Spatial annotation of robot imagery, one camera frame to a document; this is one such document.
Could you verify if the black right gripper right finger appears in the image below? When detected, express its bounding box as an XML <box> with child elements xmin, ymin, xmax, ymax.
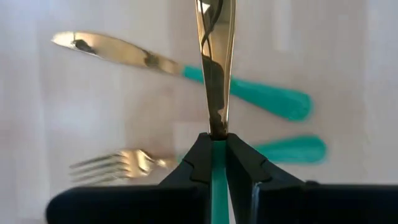
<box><xmin>226</xmin><ymin>133</ymin><xmax>398</xmax><ymax>224</ymax></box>

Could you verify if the gold fork green handle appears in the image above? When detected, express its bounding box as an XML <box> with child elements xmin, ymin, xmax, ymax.
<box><xmin>68</xmin><ymin>134</ymin><xmax>328</xmax><ymax>187</ymax></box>

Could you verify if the gold knife green handle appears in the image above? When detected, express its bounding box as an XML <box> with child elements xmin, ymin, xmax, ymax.
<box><xmin>51</xmin><ymin>30</ymin><xmax>313</xmax><ymax>123</ymax></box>
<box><xmin>195</xmin><ymin>0</ymin><xmax>237</xmax><ymax>224</ymax></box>

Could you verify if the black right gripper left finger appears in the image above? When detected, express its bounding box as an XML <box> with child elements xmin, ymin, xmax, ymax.
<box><xmin>46</xmin><ymin>133</ymin><xmax>213</xmax><ymax>224</ymax></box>

